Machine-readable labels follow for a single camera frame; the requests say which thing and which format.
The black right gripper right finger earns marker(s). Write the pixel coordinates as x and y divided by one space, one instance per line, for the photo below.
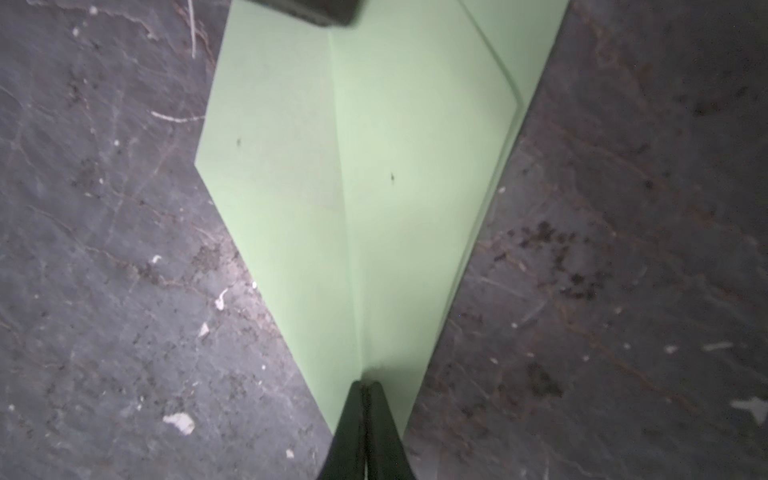
386 458

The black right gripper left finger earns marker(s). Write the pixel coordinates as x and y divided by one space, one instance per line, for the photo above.
346 458

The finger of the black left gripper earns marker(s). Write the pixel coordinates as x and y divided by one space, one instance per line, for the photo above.
323 13

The light green paper sheet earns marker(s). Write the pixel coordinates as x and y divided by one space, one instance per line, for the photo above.
353 167

